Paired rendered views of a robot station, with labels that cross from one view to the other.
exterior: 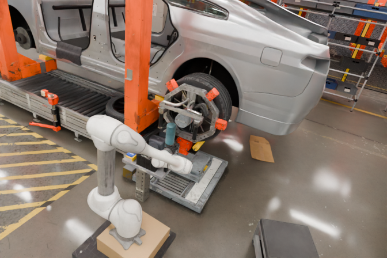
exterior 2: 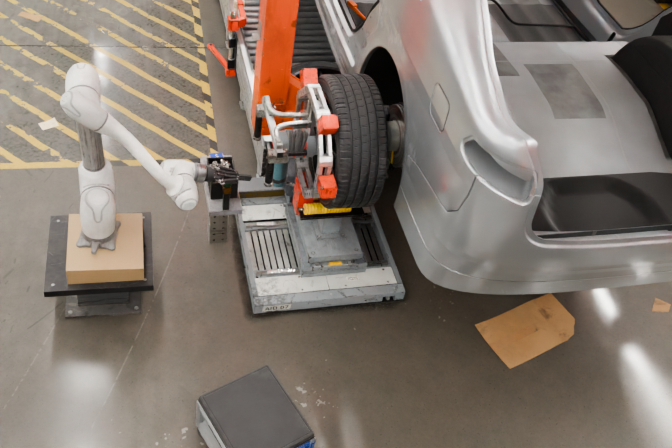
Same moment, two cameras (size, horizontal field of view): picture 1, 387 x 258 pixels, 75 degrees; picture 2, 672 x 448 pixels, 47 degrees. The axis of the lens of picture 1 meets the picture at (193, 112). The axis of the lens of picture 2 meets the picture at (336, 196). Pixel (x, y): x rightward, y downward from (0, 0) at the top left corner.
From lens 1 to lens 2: 2.56 m
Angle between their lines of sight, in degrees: 41
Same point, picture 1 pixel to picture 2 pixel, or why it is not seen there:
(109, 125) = (73, 79)
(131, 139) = (70, 105)
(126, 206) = (91, 194)
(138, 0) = not seen: outside the picture
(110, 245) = (71, 230)
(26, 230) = (73, 175)
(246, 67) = (417, 108)
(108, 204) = (84, 180)
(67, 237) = not seen: hidden behind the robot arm
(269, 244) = (223, 389)
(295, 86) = (450, 190)
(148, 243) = (102, 260)
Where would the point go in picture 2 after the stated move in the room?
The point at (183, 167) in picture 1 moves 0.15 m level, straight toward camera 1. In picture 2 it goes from (176, 195) to (145, 206)
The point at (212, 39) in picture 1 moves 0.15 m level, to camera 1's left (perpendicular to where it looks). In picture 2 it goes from (400, 25) to (380, 9)
